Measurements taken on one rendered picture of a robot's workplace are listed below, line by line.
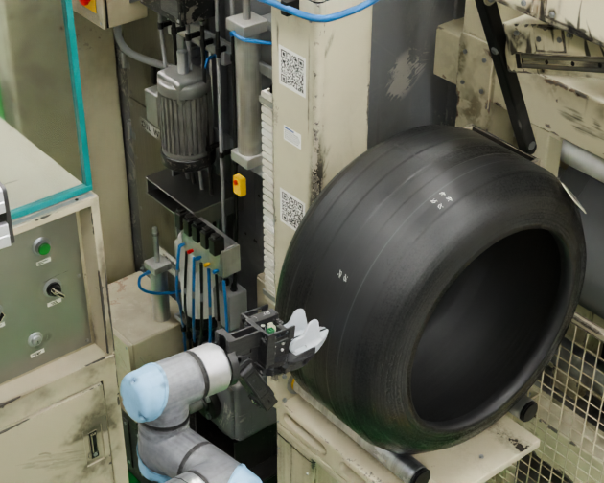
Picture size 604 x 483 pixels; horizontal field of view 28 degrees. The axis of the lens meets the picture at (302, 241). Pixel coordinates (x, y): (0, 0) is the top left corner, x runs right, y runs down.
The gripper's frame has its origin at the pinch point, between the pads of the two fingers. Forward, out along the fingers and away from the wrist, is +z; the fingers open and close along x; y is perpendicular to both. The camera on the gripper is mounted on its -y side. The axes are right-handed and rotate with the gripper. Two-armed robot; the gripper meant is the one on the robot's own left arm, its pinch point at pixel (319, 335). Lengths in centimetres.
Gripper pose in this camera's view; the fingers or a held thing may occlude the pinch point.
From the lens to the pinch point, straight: 193.1
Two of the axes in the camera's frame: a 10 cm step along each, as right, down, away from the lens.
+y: 0.9, -8.6, -5.0
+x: -6.3, -4.4, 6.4
